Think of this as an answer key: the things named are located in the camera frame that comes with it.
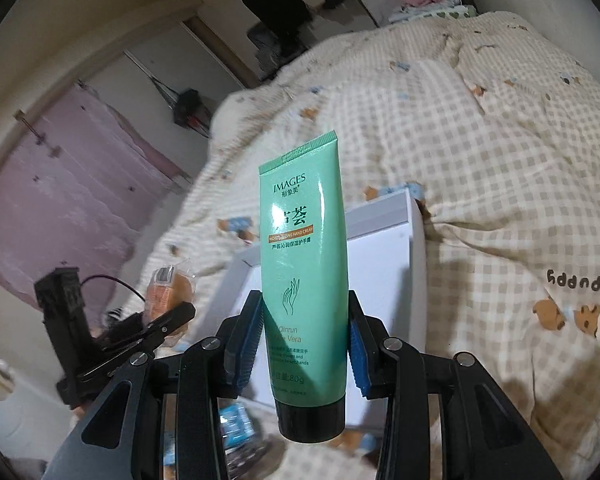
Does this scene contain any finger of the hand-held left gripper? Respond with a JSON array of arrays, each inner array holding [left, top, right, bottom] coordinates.
[[79, 301, 197, 387], [102, 312, 148, 347]]

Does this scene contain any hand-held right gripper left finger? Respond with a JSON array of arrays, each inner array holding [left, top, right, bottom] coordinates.
[[45, 290, 266, 480]]

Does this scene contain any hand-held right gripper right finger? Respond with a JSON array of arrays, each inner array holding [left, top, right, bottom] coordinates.
[[347, 290, 563, 480]]

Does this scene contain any orange pastry packet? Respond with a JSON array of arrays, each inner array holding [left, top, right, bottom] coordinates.
[[142, 257, 197, 346]]

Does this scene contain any white cardboard box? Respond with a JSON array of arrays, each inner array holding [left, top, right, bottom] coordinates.
[[215, 192, 428, 431]]

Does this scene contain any blue snack packet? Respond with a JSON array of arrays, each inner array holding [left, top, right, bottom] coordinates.
[[215, 402, 262, 455]]

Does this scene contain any green hand cream tube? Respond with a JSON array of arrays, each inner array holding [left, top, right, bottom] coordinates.
[[257, 130, 351, 442]]

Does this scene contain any pink curtain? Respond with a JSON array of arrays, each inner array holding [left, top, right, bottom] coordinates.
[[0, 82, 192, 311]]

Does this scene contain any black hanging bag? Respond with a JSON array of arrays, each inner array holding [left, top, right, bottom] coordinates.
[[172, 88, 212, 134]]

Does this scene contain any checked beige blanket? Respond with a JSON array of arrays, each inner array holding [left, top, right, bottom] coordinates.
[[140, 10, 600, 480]]

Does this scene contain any patterned white cloth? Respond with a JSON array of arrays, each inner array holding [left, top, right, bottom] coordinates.
[[389, 0, 477, 24]]

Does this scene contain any black cable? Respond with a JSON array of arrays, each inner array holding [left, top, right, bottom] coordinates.
[[77, 274, 142, 297]]

